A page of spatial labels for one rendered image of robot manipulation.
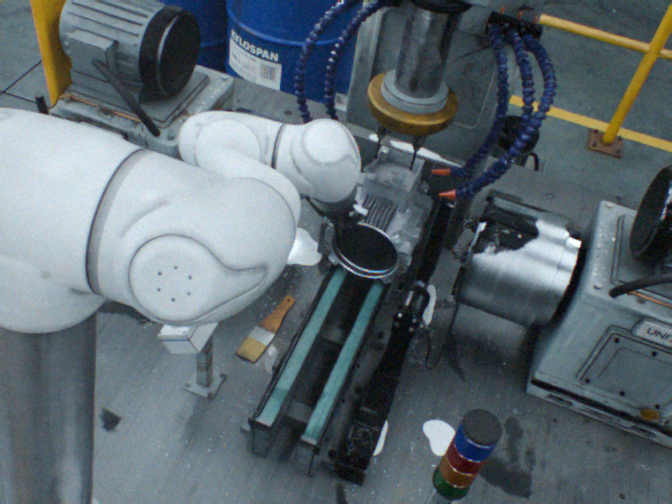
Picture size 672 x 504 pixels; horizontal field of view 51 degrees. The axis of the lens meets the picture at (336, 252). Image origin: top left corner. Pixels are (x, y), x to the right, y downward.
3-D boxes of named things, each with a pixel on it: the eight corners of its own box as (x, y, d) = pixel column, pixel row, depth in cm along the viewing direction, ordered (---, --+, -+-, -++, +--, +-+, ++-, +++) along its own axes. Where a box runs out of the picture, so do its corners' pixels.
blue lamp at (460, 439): (458, 419, 109) (466, 404, 106) (495, 434, 108) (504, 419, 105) (449, 452, 105) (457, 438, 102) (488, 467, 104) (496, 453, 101)
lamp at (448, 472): (444, 446, 116) (451, 433, 112) (479, 460, 115) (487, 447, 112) (435, 478, 112) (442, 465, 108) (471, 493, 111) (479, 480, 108)
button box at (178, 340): (213, 289, 141) (200, 270, 138) (241, 287, 137) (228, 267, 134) (170, 354, 129) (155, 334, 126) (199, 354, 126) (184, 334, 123)
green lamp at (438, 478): (438, 459, 119) (444, 446, 116) (472, 472, 118) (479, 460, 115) (429, 490, 115) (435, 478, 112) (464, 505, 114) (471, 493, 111)
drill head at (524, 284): (436, 235, 172) (463, 157, 154) (602, 294, 166) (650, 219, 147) (408, 308, 155) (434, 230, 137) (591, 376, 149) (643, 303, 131)
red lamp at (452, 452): (451, 433, 112) (458, 419, 109) (487, 447, 112) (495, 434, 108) (442, 465, 108) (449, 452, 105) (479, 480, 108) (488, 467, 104)
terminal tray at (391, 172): (375, 169, 161) (380, 144, 156) (419, 184, 160) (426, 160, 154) (357, 201, 153) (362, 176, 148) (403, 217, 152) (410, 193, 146)
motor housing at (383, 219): (349, 210, 173) (361, 151, 159) (422, 237, 170) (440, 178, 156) (318, 265, 160) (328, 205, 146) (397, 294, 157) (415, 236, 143)
